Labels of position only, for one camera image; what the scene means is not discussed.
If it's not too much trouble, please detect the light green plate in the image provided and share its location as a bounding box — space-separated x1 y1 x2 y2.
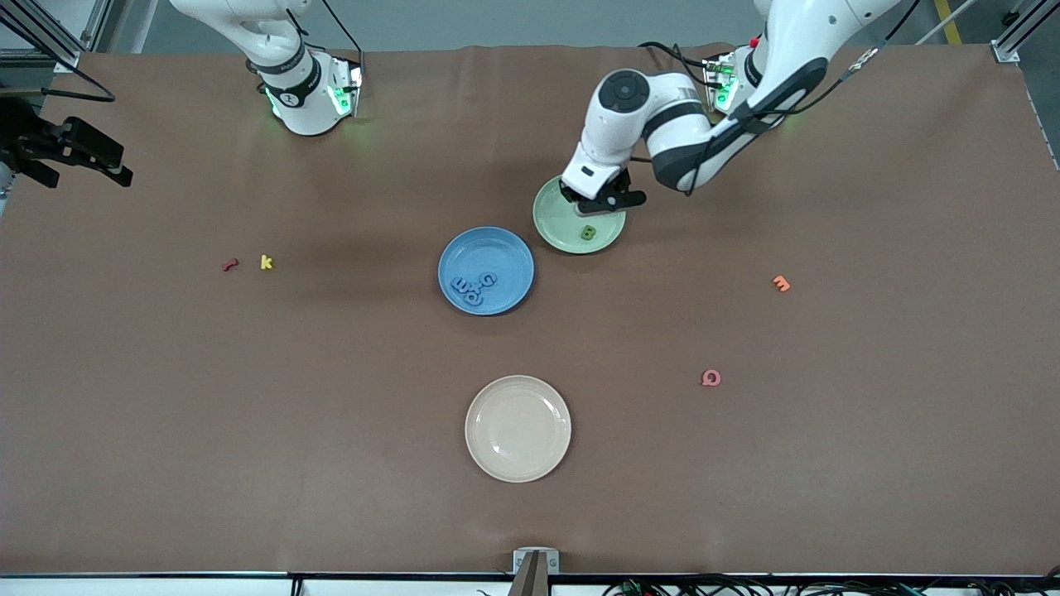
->
532 175 627 255

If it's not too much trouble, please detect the blue plate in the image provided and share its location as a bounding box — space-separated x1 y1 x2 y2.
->
437 226 536 316

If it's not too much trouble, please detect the beige plate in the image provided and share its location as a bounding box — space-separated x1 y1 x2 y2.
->
465 375 572 483

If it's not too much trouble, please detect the brown table cover sheet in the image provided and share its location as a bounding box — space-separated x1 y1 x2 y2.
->
0 41 1060 576

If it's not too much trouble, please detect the aluminium frame post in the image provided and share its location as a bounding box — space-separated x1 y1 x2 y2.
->
80 0 113 52
991 0 1060 64
0 0 82 74

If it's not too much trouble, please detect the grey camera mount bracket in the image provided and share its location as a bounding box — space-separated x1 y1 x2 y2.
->
507 548 561 596

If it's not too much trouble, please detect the black cable bundle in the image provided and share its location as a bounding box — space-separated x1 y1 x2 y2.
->
603 573 1060 596

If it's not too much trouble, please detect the white table edge rail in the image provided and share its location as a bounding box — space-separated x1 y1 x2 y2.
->
0 575 1060 596

